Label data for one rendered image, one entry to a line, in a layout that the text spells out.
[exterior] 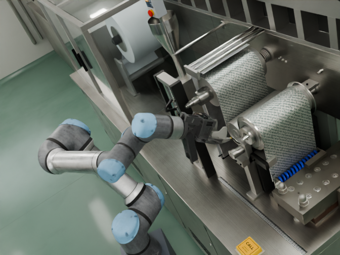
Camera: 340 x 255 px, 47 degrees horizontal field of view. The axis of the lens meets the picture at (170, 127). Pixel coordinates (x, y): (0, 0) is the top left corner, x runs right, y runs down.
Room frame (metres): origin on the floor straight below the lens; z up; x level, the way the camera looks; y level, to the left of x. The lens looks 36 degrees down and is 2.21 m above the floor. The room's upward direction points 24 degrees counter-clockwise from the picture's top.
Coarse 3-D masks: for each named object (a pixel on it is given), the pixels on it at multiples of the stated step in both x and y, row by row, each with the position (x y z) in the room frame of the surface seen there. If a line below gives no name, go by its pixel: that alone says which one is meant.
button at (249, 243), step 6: (246, 240) 0.91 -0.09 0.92; (252, 240) 0.90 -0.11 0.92; (240, 246) 0.89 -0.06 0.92; (246, 246) 0.88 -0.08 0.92; (252, 246) 0.87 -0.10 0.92; (258, 246) 0.86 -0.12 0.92; (240, 252) 0.87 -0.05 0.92; (246, 252) 0.86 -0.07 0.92; (252, 252) 0.85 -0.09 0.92; (258, 252) 0.85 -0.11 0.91
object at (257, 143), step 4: (300, 88) 1.15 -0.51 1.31; (304, 92) 1.13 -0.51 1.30; (308, 96) 1.12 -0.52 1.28; (308, 100) 1.11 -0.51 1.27; (240, 124) 1.13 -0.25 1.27; (244, 124) 1.10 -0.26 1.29; (248, 124) 1.08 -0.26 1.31; (252, 128) 1.06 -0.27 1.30; (256, 132) 1.05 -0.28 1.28; (256, 136) 1.05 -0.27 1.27; (252, 144) 1.09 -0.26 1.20; (256, 144) 1.06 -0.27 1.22; (260, 144) 1.04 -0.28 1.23
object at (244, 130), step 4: (240, 128) 1.11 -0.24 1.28; (244, 128) 1.09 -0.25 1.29; (248, 128) 1.08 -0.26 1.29; (240, 132) 1.12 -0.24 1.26; (244, 132) 1.09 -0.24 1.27; (248, 132) 1.07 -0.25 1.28; (252, 132) 1.07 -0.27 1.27; (252, 136) 1.06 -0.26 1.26; (248, 140) 1.08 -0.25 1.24; (252, 140) 1.05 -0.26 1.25; (256, 140) 1.06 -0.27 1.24
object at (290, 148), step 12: (288, 132) 1.07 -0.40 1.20; (300, 132) 1.08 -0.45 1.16; (312, 132) 1.09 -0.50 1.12; (276, 144) 1.05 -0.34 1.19; (288, 144) 1.06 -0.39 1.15; (300, 144) 1.08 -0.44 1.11; (312, 144) 1.09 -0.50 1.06; (276, 156) 1.05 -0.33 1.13; (288, 156) 1.06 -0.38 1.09; (300, 156) 1.07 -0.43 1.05; (276, 168) 1.04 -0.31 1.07; (288, 168) 1.06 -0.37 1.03
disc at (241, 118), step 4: (240, 116) 1.13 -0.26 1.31; (240, 120) 1.13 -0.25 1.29; (244, 120) 1.10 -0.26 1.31; (248, 120) 1.08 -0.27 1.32; (252, 124) 1.06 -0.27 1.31; (256, 128) 1.04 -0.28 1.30; (260, 136) 1.03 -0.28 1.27; (260, 140) 1.04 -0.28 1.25; (264, 144) 1.03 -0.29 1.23; (256, 148) 1.08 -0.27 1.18; (260, 148) 1.05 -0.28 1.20
